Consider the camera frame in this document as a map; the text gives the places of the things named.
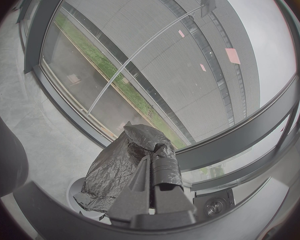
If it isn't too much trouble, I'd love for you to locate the white trash bin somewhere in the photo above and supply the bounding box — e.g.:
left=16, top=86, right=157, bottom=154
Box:
left=66, top=176, right=110, bottom=220

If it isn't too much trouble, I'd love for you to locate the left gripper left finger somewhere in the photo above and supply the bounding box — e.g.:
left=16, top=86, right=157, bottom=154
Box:
left=108, top=155, right=151, bottom=226

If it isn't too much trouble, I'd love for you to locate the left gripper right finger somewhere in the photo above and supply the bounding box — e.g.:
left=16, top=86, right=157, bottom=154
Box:
left=152, top=184, right=197, bottom=224

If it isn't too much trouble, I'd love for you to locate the black plastic bag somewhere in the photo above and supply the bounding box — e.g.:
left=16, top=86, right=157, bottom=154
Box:
left=73, top=124, right=183, bottom=212

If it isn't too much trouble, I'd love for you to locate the dark grey round chair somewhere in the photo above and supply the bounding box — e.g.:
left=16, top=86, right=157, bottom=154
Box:
left=0, top=101, right=28, bottom=197

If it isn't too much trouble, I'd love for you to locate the window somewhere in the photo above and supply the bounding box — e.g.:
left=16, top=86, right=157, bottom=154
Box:
left=15, top=0, right=300, bottom=192

